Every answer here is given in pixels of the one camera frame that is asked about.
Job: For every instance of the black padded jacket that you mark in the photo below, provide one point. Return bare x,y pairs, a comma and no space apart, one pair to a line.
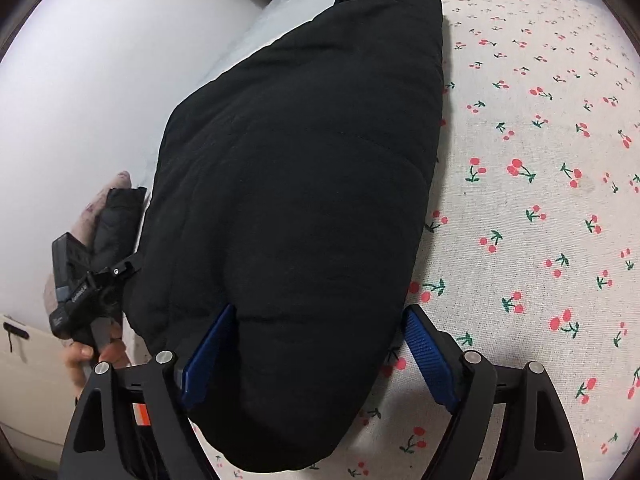
300,210

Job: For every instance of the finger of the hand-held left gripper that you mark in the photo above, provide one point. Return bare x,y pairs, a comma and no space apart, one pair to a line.
119,271

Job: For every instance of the cherry print bed sheet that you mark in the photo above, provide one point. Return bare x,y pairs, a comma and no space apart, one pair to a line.
525,210

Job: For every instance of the person's left hand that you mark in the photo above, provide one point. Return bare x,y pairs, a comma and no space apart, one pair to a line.
82,360

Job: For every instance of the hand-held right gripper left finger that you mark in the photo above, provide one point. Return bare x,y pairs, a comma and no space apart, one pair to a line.
210,355

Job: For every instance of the white cabinet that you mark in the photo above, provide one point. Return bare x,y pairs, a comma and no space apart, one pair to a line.
25,375

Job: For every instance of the light blue bed sheet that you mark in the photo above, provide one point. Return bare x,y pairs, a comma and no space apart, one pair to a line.
280,17

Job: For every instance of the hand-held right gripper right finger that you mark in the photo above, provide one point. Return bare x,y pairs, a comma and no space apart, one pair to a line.
429,355

